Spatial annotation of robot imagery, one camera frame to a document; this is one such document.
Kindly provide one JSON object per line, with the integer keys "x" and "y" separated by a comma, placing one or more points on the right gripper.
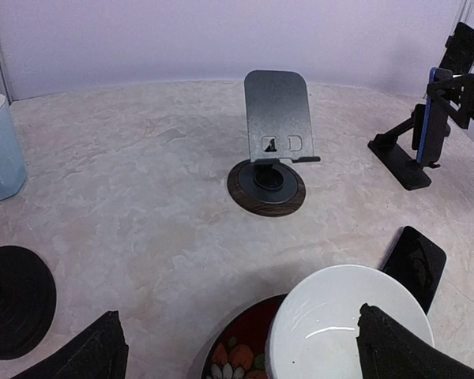
{"x": 456, "y": 97}

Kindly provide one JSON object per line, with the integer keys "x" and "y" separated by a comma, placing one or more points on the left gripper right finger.
{"x": 388, "y": 350}

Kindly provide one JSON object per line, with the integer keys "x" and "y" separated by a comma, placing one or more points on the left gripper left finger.
{"x": 99, "y": 351}

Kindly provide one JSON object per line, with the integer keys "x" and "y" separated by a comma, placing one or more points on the blue-edged black smartphone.
{"x": 429, "y": 133}

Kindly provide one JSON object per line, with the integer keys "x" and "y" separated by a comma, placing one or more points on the black folding phone stand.
{"x": 401, "y": 165}

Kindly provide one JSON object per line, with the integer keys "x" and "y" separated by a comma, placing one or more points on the round-base plate phone stand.
{"x": 278, "y": 127}

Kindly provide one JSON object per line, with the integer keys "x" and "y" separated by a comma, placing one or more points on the white ceramic bowl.
{"x": 313, "y": 334}

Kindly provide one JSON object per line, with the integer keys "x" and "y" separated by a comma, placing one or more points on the red floral plate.
{"x": 239, "y": 350}

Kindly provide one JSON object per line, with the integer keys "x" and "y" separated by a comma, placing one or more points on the light blue mug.
{"x": 12, "y": 165}

